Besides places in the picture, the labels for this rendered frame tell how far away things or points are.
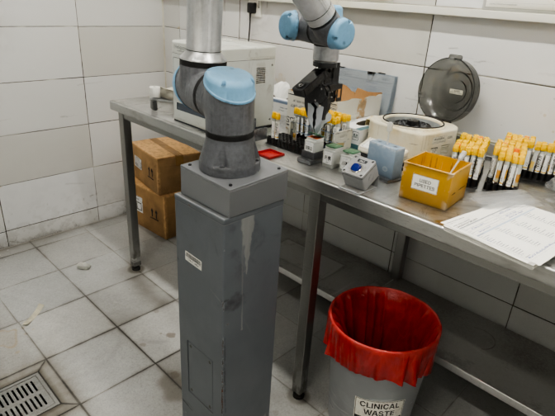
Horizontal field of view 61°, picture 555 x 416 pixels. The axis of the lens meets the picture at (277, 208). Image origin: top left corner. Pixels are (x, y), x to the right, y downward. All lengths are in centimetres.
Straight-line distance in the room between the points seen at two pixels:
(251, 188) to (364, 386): 75
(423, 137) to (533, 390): 86
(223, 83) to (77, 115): 190
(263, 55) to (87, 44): 132
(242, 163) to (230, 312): 39
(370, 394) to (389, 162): 71
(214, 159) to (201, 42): 28
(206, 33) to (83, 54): 174
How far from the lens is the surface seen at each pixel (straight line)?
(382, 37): 199
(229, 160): 111
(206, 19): 119
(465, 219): 121
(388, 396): 158
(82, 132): 294
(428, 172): 125
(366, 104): 184
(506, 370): 181
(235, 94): 107
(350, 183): 131
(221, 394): 141
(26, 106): 280
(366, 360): 147
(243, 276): 122
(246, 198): 111
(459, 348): 182
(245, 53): 174
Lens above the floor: 135
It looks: 24 degrees down
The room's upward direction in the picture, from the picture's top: 4 degrees clockwise
